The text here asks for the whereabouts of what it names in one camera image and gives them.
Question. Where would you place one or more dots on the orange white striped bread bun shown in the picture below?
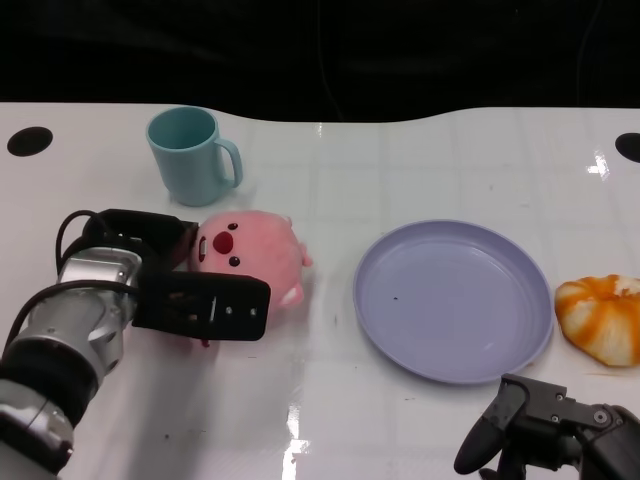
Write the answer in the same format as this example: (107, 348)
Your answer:
(600, 320)

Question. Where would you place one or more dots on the lavender plastic plate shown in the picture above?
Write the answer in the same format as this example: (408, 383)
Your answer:
(450, 305)

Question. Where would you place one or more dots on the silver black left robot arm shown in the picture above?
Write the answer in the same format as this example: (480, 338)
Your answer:
(65, 325)

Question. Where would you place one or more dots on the pink plush beaver doll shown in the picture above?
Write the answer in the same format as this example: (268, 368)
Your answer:
(260, 250)

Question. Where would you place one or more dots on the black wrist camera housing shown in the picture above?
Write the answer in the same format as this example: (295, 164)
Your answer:
(235, 310)

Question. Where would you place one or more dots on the teal plastic mug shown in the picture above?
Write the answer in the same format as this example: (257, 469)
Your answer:
(187, 157)

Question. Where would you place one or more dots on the black backdrop curtain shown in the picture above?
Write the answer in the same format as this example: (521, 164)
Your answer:
(320, 50)

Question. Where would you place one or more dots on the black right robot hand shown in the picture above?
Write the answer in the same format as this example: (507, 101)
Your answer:
(545, 425)

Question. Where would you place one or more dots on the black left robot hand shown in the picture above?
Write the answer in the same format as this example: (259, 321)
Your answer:
(145, 235)

